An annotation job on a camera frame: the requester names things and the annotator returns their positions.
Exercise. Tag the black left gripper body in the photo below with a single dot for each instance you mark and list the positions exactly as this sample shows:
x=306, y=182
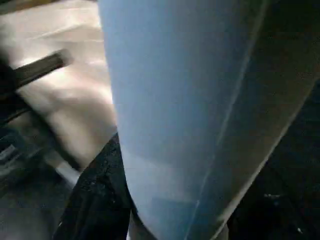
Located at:
x=12, y=125

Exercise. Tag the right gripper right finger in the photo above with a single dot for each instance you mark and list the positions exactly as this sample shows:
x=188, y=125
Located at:
x=280, y=210

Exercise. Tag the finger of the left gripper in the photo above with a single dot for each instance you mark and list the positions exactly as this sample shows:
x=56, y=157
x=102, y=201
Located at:
x=40, y=70

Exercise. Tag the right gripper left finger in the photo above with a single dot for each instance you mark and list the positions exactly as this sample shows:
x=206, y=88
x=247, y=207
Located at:
x=97, y=200

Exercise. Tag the white plastic table leg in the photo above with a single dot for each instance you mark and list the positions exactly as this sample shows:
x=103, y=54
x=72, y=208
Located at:
x=200, y=100

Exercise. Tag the black table mat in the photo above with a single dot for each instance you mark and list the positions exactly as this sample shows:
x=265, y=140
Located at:
x=300, y=165

